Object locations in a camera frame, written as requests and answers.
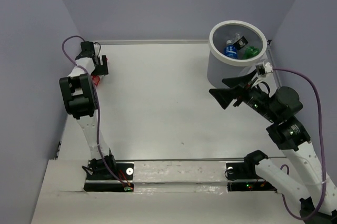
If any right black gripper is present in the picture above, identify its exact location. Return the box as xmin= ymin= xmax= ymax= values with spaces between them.
xmin=207 ymin=69 xmax=277 ymax=122

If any red label water bottle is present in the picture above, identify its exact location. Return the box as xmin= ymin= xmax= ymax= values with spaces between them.
xmin=91 ymin=75 xmax=102 ymax=87

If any blue label bottle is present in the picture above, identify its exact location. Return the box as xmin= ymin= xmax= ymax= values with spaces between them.
xmin=224 ymin=40 xmax=238 ymax=60

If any green plastic bottle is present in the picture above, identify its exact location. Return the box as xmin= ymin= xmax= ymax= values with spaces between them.
xmin=243 ymin=46 xmax=260 ymax=60

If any black cap clear bottle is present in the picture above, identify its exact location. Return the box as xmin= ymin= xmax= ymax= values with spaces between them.
xmin=232 ymin=33 xmax=248 ymax=51

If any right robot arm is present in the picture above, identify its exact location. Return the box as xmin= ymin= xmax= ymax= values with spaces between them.
xmin=209 ymin=72 xmax=336 ymax=223

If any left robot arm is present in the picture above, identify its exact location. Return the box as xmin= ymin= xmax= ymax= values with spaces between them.
xmin=59 ymin=35 xmax=117 ymax=180

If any white round bin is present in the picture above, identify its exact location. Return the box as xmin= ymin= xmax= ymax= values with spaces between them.
xmin=207 ymin=20 xmax=267 ymax=88

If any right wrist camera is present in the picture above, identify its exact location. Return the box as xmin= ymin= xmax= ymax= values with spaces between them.
xmin=253 ymin=61 xmax=273 ymax=86

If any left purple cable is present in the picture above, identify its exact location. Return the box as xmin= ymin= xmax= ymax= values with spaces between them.
xmin=62 ymin=35 xmax=132 ymax=190

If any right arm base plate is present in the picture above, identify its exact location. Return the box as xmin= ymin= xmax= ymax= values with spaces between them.
xmin=224 ymin=162 xmax=276 ymax=192

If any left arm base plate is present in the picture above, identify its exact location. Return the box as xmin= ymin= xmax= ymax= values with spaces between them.
xmin=82 ymin=162 xmax=134 ymax=192

